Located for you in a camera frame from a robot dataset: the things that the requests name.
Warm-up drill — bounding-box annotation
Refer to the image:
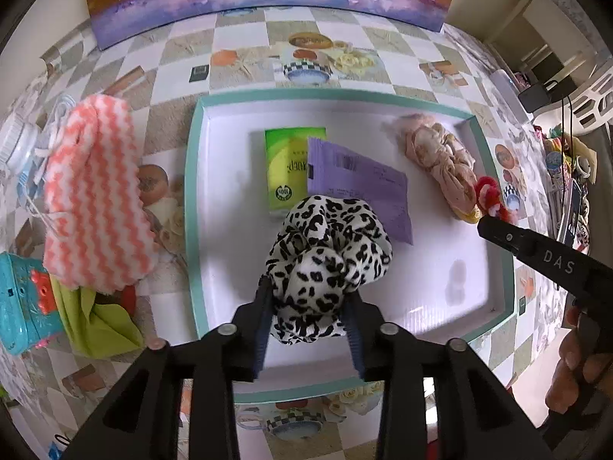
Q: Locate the purple packet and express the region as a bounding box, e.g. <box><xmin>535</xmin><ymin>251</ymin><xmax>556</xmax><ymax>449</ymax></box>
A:
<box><xmin>306</xmin><ymin>137</ymin><xmax>413</xmax><ymax>245</ymax></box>

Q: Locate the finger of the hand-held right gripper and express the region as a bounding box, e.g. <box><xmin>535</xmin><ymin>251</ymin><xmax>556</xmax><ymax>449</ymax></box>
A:
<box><xmin>477</xmin><ymin>215</ymin><xmax>537</xmax><ymax>257</ymax></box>

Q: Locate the white plastic case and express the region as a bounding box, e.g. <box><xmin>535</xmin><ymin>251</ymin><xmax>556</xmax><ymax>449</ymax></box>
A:
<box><xmin>488</xmin><ymin>69</ymin><xmax>532</xmax><ymax>125</ymax></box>

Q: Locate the black box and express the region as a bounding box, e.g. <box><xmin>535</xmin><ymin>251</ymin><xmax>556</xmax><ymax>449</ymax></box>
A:
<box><xmin>520</xmin><ymin>81</ymin><xmax>556</xmax><ymax>113</ymax></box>

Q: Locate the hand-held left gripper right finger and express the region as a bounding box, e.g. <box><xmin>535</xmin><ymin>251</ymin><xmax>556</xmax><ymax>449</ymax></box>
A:
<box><xmin>341</xmin><ymin>292</ymin><xmax>561</xmax><ymax>460</ymax></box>

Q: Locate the pink floral scrunchie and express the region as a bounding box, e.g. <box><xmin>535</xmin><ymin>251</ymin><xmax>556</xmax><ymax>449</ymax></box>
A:
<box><xmin>383</xmin><ymin>113</ymin><xmax>480</xmax><ymax>223</ymax></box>

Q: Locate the pink white striped fuzzy sock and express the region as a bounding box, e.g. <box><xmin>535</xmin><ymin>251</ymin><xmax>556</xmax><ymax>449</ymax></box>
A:
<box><xmin>43</xmin><ymin>95</ymin><xmax>161</xmax><ymax>293</ymax></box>

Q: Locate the white tray with teal rim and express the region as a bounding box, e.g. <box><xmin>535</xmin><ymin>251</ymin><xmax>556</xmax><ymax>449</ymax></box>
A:
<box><xmin>184</xmin><ymin>89</ymin><xmax>515</xmax><ymax>403</ymax></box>

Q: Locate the green tissue pack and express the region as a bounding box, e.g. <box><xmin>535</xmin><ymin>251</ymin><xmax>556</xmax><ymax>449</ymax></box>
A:
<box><xmin>265</xmin><ymin>127</ymin><xmax>327</xmax><ymax>221</ymax></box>

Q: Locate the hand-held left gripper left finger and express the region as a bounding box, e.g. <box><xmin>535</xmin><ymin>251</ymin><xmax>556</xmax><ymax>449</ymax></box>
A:
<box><xmin>62</xmin><ymin>275</ymin><xmax>274</xmax><ymax>460</ymax></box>

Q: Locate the leopard print scrunchie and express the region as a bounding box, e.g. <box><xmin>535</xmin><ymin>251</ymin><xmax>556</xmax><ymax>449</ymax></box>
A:
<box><xmin>266</xmin><ymin>195</ymin><xmax>393</xmax><ymax>346</ymax></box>

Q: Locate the flower painting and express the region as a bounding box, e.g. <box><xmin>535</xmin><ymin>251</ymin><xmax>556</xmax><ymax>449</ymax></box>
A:
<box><xmin>84</xmin><ymin>0</ymin><xmax>465</xmax><ymax>51</ymax></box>

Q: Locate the lime green cloth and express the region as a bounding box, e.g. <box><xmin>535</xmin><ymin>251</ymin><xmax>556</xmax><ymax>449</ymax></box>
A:
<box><xmin>50</xmin><ymin>275</ymin><xmax>144</xmax><ymax>359</ymax></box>

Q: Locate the white pill bottle green label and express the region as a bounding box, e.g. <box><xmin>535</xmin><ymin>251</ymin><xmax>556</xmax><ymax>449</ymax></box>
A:
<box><xmin>0</xmin><ymin>120</ymin><xmax>39</xmax><ymax>173</ymax></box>

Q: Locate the person's right hand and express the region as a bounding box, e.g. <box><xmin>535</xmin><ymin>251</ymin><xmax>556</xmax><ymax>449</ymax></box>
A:
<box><xmin>557</xmin><ymin>306</ymin><xmax>584</xmax><ymax>414</ymax></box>

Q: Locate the red fuzzy hair tie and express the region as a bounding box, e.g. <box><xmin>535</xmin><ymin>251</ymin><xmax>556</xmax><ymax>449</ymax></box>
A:
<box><xmin>474</xmin><ymin>176</ymin><xmax>518</xmax><ymax>223</ymax></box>

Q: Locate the teal plastic box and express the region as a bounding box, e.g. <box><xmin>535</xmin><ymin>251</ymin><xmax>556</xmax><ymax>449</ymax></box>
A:
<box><xmin>0</xmin><ymin>251</ymin><xmax>65</xmax><ymax>356</ymax></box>

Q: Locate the pile of colourful small items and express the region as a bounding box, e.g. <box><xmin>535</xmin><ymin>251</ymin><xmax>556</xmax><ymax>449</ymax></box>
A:
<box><xmin>534</xmin><ymin>125</ymin><xmax>599</xmax><ymax>250</ymax></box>

